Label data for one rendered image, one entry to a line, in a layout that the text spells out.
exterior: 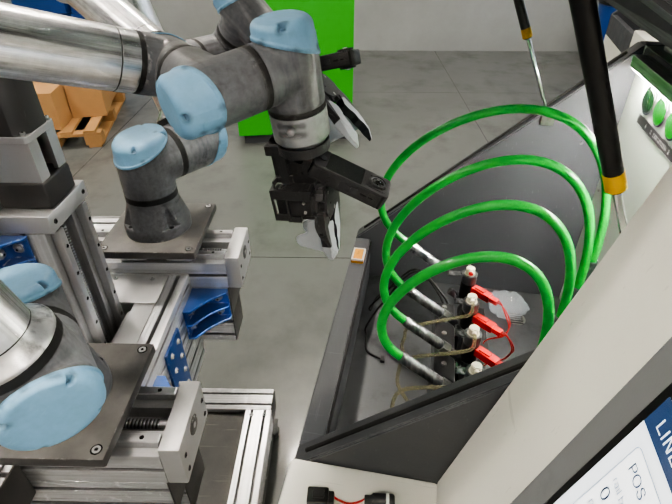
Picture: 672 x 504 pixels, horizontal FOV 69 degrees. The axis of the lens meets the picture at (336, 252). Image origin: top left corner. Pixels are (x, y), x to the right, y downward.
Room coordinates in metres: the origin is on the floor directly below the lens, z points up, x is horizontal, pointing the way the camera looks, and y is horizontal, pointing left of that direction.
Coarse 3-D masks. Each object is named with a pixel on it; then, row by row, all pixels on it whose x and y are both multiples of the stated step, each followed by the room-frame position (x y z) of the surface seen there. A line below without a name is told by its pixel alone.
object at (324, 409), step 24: (360, 240) 1.06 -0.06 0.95; (360, 264) 0.96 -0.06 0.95; (360, 288) 0.87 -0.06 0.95; (336, 312) 0.79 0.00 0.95; (360, 312) 0.91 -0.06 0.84; (336, 336) 0.72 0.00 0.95; (336, 360) 0.65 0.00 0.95; (336, 384) 0.60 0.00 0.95; (312, 408) 0.54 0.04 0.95; (336, 408) 0.59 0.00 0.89; (312, 432) 0.49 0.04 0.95
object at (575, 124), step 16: (480, 112) 0.73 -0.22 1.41; (496, 112) 0.73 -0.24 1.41; (512, 112) 0.72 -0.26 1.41; (528, 112) 0.72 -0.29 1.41; (544, 112) 0.71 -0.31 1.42; (560, 112) 0.71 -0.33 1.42; (448, 128) 0.74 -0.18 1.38; (576, 128) 0.70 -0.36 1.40; (416, 144) 0.75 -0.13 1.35; (592, 144) 0.70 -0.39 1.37; (400, 160) 0.75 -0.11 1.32; (384, 176) 0.76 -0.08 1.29; (384, 208) 0.76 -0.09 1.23; (608, 208) 0.69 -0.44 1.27; (384, 224) 0.76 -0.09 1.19; (400, 240) 0.75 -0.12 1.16; (592, 256) 0.69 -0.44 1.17
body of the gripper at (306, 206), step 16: (272, 144) 0.62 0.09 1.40; (320, 144) 0.60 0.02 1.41; (272, 160) 0.64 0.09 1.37; (288, 160) 0.62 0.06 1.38; (304, 160) 0.61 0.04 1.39; (288, 176) 0.62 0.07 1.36; (304, 176) 0.62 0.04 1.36; (272, 192) 0.61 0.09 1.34; (288, 192) 0.60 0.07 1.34; (304, 192) 0.60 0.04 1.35; (320, 192) 0.60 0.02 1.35; (336, 192) 0.64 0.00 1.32; (288, 208) 0.61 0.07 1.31; (304, 208) 0.60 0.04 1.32
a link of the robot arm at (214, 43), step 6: (216, 30) 0.96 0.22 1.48; (204, 36) 0.96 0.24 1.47; (210, 36) 0.96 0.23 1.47; (216, 36) 0.96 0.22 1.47; (222, 36) 0.95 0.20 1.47; (204, 42) 0.93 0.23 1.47; (210, 42) 0.94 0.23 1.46; (216, 42) 0.95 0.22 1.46; (222, 42) 0.95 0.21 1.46; (228, 42) 0.94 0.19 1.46; (210, 48) 0.93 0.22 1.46; (216, 48) 0.94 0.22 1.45; (222, 48) 0.95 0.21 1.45; (228, 48) 0.95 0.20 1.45; (234, 48) 0.94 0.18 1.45; (216, 54) 0.93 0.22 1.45
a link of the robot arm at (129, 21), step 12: (60, 0) 1.07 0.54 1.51; (72, 0) 1.01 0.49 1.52; (84, 0) 0.99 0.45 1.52; (96, 0) 0.98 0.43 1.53; (108, 0) 0.98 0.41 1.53; (120, 0) 0.98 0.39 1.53; (84, 12) 0.99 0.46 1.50; (96, 12) 0.97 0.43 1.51; (108, 12) 0.96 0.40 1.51; (120, 12) 0.95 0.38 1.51; (132, 12) 0.96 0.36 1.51; (120, 24) 0.93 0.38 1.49; (132, 24) 0.93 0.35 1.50; (144, 24) 0.93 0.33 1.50; (204, 48) 0.92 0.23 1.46
